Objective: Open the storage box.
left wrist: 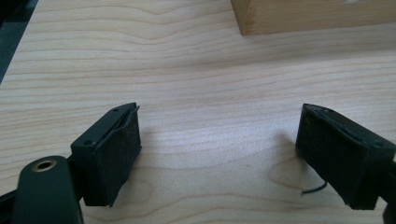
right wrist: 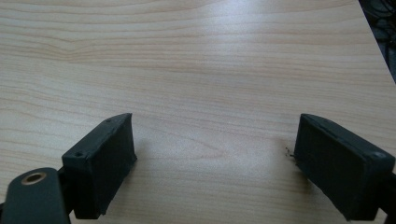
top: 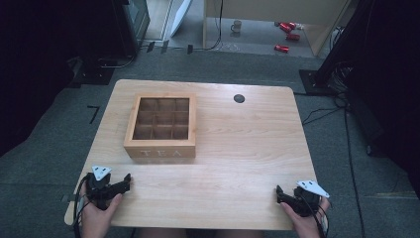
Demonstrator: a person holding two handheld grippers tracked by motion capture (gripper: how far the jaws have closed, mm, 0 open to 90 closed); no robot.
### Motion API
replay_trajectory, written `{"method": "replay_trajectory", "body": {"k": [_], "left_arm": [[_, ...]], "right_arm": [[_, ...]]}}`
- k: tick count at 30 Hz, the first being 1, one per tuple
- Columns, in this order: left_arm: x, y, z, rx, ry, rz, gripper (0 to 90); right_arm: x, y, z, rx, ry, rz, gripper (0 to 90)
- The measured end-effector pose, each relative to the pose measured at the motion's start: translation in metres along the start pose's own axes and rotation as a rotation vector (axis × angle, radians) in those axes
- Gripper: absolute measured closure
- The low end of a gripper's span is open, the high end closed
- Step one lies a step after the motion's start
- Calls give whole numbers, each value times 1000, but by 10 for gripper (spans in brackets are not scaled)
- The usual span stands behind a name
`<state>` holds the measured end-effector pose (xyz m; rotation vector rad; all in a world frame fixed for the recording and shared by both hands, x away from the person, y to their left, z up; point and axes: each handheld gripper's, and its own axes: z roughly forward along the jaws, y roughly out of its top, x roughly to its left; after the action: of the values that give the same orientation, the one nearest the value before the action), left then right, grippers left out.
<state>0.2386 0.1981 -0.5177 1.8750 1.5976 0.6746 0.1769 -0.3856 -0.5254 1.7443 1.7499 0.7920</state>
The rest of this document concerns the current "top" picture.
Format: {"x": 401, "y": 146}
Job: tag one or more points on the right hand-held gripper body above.
{"x": 307, "y": 201}

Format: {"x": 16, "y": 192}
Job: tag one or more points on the person's right hand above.
{"x": 305, "y": 226}

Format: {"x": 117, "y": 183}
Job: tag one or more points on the white board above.
{"x": 181, "y": 15}

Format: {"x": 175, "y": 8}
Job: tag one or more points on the grey tape on table edge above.
{"x": 67, "y": 198}

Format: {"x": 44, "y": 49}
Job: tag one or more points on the person's left hand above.
{"x": 97, "y": 219}

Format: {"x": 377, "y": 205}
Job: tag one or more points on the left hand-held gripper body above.
{"x": 99, "y": 190}

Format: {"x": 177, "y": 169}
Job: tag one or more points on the black flat floor plate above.
{"x": 94, "y": 75}

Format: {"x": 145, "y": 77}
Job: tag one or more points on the grey mug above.
{"x": 236, "y": 25}

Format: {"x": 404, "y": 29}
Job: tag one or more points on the wooden tea box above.
{"x": 161, "y": 148}

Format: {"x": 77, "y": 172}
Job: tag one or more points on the red can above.
{"x": 281, "y": 48}
{"x": 286, "y": 26}

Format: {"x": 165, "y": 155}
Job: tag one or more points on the black stand with base plate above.
{"x": 333, "y": 53}

